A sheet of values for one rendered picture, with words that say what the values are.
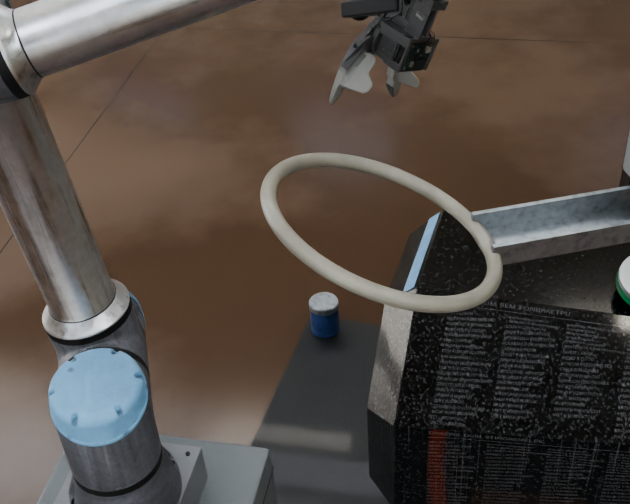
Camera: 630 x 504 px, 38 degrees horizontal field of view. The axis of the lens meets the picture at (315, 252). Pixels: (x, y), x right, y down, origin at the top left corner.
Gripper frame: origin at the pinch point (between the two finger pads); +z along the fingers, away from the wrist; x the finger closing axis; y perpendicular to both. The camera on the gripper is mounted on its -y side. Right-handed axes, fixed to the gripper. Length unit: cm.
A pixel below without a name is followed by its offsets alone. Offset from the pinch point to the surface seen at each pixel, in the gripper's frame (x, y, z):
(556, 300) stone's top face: 72, 21, 46
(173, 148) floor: 151, -193, 149
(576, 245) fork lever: 54, 25, 24
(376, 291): 4.2, 14.9, 28.8
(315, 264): -0.8, 4.8, 29.3
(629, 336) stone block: 77, 38, 45
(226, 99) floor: 193, -211, 137
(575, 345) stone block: 70, 31, 52
